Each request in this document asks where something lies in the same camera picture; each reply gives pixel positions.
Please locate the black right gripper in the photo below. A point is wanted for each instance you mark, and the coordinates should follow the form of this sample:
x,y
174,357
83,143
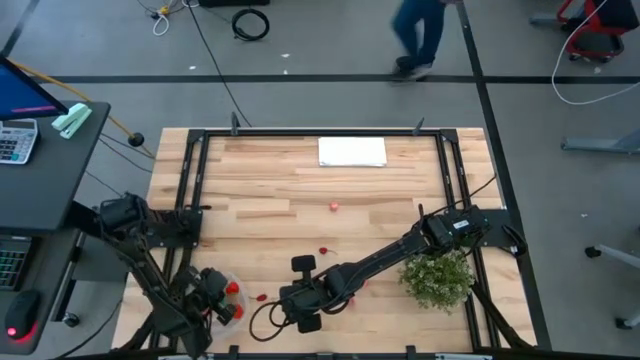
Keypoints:
x,y
302,300

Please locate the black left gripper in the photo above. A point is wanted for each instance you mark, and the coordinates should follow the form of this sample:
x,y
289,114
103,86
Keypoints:
x,y
210,290

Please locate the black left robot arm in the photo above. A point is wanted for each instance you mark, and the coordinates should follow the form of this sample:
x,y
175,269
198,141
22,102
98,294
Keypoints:
x,y
145,265

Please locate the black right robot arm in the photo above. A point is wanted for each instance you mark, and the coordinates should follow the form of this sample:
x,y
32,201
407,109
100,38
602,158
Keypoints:
x,y
390,255

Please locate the dark red toy cherry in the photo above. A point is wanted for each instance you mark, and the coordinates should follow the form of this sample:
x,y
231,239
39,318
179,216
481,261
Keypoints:
x,y
261,297
323,250

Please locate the small pink red fruit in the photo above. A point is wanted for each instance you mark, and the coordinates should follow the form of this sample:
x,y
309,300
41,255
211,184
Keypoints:
x,y
352,302

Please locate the artificial white flowered plant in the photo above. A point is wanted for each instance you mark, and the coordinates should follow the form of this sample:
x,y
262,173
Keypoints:
x,y
437,280

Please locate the black caster wheel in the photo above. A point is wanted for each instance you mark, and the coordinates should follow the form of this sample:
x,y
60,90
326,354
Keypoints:
x,y
624,323
71,319

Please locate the white paper sheet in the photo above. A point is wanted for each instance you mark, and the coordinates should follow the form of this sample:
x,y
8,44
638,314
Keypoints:
x,y
352,151

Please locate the black round desk foot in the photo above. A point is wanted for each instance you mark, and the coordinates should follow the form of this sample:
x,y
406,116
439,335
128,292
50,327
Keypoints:
x,y
135,139

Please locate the black side desk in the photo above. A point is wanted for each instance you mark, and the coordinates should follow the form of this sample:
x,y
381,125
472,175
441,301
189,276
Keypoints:
x,y
50,190

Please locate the black computer mouse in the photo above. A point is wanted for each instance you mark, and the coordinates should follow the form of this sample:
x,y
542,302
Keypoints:
x,y
22,312

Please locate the backlit computer keyboard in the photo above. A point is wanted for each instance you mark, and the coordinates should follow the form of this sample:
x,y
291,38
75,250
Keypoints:
x,y
12,262

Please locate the mint green stapler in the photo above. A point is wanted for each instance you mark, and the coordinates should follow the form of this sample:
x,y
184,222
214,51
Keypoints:
x,y
72,120

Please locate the grey desk calculator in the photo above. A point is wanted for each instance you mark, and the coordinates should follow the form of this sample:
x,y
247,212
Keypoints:
x,y
15,142

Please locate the computer monitor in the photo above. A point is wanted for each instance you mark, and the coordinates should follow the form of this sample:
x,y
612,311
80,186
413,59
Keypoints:
x,y
20,95

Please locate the person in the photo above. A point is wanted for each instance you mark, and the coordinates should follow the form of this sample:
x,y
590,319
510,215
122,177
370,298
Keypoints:
x,y
420,30

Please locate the grey leg with black caster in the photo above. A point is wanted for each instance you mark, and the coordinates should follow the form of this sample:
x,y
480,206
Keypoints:
x,y
615,254

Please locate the grey chair base leg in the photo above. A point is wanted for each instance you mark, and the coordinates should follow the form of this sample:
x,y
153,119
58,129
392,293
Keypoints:
x,y
600,146

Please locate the red and black chair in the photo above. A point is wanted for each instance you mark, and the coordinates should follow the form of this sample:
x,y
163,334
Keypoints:
x,y
600,37

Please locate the black metal table frame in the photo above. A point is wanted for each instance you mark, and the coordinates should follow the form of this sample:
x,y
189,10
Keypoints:
x,y
325,132

